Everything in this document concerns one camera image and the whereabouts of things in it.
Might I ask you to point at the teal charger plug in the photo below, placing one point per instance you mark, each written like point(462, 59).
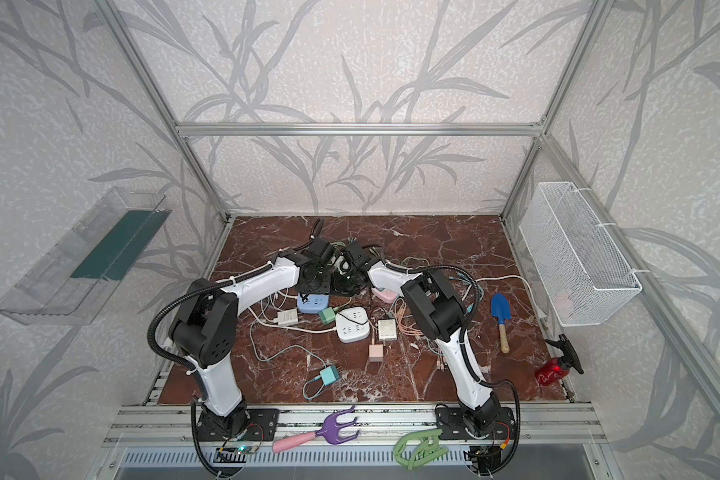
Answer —
point(329, 375)

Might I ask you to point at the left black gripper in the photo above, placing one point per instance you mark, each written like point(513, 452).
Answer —
point(315, 280)

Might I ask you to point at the clear plastic wall shelf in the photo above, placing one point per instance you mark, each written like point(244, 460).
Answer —
point(71, 283)

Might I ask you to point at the blue power socket block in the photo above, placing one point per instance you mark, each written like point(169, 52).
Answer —
point(312, 304)

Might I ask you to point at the red spray bottle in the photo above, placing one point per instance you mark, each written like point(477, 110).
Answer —
point(559, 367)

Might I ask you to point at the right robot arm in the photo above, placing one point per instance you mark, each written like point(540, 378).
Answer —
point(440, 314)

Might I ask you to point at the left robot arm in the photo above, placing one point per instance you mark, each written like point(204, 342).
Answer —
point(198, 329)

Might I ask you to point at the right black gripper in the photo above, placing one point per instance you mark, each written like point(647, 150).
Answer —
point(348, 278)

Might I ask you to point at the pink charger plug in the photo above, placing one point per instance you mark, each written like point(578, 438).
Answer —
point(376, 353)

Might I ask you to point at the white charger plug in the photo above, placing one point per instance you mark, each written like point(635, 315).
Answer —
point(387, 330)

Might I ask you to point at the white power socket block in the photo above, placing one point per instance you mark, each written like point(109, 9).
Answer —
point(352, 324)

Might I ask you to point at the purple pink hand rake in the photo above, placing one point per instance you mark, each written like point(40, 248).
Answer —
point(330, 430)

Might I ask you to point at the green plastic clip tool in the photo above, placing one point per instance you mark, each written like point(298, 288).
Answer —
point(419, 448)

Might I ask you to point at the white wire mesh basket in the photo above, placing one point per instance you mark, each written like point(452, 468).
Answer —
point(585, 275)

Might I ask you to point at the pink power socket block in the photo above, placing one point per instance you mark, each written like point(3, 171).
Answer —
point(385, 295)

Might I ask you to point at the white charger with white cable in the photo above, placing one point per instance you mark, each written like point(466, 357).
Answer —
point(287, 318)

